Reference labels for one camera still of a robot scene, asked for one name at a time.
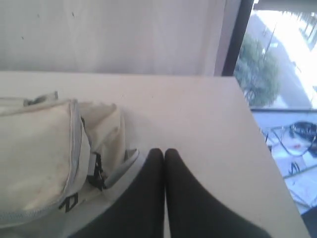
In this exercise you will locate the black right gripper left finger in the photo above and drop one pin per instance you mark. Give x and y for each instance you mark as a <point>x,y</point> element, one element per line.
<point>139,211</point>

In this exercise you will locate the black plastic strap clip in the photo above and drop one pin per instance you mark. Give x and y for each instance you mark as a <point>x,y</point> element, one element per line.
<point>97,179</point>

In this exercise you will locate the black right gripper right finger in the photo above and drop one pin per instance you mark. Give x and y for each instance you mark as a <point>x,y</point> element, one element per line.
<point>194,213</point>

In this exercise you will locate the dark window frame post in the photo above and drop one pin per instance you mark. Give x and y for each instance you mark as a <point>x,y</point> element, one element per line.
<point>239,30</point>

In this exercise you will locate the white fabric backpack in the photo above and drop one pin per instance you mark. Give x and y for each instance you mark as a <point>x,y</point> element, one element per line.
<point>46,147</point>

